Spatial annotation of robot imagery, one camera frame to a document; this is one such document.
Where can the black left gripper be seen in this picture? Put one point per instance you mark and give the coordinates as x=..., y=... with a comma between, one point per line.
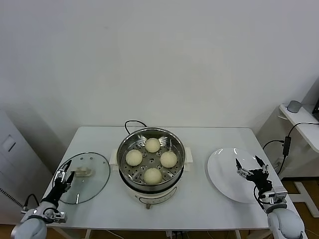
x=56, y=193

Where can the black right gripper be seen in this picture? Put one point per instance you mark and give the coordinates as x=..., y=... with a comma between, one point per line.
x=259, y=179

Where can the round glass pot lid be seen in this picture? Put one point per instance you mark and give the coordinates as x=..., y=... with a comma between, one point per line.
x=94, y=179

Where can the white steamed baozi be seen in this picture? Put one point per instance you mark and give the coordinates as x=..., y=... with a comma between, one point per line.
x=134, y=157
x=168, y=159
x=152, y=145
x=152, y=176

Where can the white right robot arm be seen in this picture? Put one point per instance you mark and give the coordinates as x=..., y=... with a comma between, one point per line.
x=284, y=221

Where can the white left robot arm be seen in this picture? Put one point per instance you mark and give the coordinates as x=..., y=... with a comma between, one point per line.
x=32, y=224

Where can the perforated steel steamer basket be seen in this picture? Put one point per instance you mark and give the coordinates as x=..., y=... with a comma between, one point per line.
x=174, y=147

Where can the round white plate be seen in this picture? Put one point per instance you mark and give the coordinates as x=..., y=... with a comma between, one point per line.
x=219, y=174

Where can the black power adapter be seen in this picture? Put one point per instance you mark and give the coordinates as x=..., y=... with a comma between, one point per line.
x=286, y=145

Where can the white floor cabinet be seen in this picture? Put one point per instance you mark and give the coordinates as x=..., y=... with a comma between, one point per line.
x=15, y=169

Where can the white table leg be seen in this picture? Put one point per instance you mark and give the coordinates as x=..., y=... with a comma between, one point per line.
x=237, y=234
x=88, y=234

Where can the white side desk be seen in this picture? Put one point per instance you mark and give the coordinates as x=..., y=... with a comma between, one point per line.
x=306, y=129

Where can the grey cylinder object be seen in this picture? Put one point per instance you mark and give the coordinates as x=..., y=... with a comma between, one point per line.
x=294, y=106

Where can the cream electric cooker base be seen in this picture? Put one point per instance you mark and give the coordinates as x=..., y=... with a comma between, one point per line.
x=154, y=196

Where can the dark monitor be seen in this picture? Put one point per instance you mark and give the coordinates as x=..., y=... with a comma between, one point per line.
x=315, y=99

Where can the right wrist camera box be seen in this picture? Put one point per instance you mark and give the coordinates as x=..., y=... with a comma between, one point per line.
x=278, y=195

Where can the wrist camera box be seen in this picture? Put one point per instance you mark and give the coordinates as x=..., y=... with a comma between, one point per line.
x=278, y=195
x=58, y=216

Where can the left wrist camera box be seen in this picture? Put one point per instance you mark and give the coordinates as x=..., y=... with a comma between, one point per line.
x=58, y=216

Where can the white desk base frame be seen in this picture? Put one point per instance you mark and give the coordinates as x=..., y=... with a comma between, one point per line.
x=306, y=201

